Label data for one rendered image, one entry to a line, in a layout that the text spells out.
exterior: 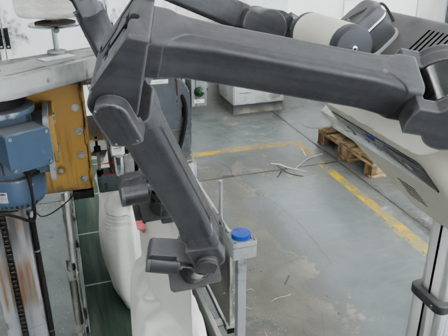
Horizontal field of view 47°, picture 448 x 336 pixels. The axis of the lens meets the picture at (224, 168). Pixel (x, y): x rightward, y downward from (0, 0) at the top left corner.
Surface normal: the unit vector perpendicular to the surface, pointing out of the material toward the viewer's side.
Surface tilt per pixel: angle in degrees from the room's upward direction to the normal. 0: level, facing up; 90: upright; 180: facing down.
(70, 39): 90
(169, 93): 90
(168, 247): 30
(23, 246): 90
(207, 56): 116
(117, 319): 0
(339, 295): 0
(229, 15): 86
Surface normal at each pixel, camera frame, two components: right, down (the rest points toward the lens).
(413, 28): -0.62, -0.62
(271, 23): 0.33, 0.33
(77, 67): 0.83, 0.22
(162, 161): 0.05, 0.79
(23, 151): 0.68, 0.29
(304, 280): 0.00, -0.91
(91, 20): 0.37, 0.53
